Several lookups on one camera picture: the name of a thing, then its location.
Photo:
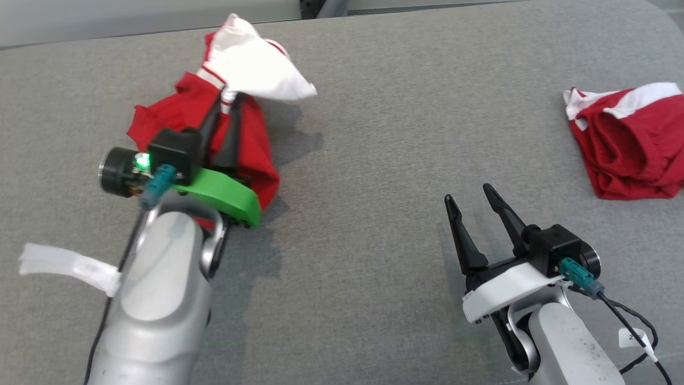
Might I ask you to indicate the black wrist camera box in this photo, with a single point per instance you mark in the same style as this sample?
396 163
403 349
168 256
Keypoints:
553 248
173 152

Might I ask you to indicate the teal camera connector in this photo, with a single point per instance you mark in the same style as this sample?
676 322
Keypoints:
157 187
580 275

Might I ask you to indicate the grey fabric sofa seat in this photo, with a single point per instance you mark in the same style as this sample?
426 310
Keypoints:
374 160

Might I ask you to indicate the grey rounded tubular brace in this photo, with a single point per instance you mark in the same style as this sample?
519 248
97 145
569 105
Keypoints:
334 7

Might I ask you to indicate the red shirt with white sleeves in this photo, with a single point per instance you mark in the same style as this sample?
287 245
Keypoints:
251 69

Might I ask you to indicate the teal right camera connector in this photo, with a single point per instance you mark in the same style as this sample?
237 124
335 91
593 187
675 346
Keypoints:
580 275

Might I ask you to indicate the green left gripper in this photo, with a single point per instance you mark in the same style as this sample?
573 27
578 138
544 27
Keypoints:
224 192

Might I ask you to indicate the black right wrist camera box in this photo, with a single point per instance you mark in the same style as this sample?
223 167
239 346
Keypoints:
553 248

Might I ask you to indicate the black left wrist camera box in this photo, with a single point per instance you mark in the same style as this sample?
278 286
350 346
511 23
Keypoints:
173 152

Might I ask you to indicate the white tape strip tag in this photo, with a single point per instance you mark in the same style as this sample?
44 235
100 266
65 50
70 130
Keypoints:
69 264

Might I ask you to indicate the teal left camera connector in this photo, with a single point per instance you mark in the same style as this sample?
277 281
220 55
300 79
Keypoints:
157 187

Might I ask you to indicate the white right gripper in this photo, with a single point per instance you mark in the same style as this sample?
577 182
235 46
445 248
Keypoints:
507 286

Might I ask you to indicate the red shorts with white stripe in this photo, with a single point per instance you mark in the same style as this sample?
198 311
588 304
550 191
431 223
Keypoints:
630 149

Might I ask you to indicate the dark post bracket plate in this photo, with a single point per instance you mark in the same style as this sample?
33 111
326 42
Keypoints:
310 7

